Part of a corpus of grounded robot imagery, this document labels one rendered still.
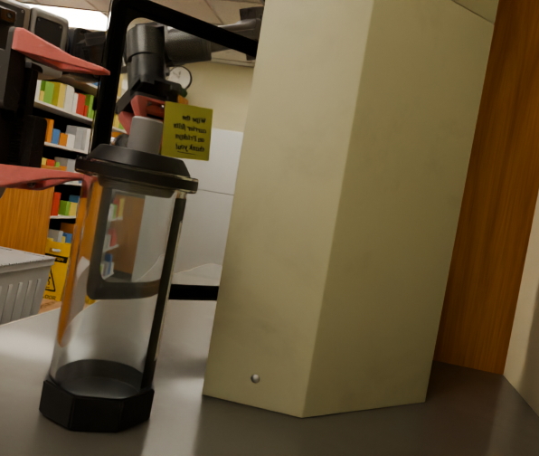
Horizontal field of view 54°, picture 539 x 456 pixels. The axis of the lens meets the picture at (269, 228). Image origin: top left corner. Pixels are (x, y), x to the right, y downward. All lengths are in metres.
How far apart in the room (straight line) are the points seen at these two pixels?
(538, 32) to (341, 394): 0.66
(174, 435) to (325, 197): 0.27
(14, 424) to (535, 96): 0.84
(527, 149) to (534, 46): 0.16
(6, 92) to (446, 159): 0.47
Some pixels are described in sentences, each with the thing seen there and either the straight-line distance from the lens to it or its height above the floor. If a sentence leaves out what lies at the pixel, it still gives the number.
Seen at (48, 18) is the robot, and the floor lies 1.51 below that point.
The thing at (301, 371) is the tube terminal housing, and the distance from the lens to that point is 0.57.
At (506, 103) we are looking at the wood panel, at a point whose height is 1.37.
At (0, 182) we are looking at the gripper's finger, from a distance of 0.53.
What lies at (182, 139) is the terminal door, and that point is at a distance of 0.77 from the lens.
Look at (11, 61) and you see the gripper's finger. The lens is 0.54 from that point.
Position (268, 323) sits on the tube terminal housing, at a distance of 0.57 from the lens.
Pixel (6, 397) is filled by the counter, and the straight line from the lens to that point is 0.57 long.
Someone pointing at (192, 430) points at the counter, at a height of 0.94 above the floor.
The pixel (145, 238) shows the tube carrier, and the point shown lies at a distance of 0.46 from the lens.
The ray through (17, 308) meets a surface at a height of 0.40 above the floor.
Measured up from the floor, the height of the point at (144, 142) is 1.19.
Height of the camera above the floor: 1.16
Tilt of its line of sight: 3 degrees down
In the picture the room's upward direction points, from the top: 9 degrees clockwise
